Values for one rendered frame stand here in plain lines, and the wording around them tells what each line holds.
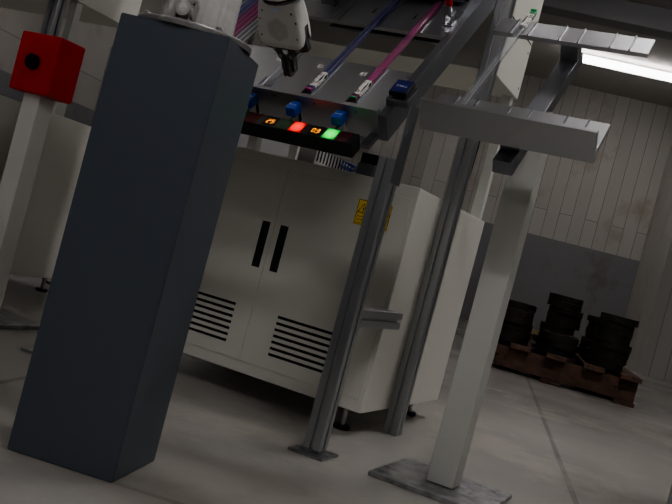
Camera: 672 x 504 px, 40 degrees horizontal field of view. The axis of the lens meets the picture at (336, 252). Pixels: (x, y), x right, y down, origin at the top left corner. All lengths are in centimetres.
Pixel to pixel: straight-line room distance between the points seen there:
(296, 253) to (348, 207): 18
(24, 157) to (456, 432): 137
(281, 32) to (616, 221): 880
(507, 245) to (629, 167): 868
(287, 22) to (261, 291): 76
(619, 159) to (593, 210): 62
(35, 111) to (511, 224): 133
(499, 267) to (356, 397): 53
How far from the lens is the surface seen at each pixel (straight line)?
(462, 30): 230
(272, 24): 192
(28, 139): 262
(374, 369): 225
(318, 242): 231
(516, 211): 196
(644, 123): 1070
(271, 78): 215
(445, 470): 199
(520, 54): 283
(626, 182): 1058
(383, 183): 194
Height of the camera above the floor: 44
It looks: level
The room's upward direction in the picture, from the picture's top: 15 degrees clockwise
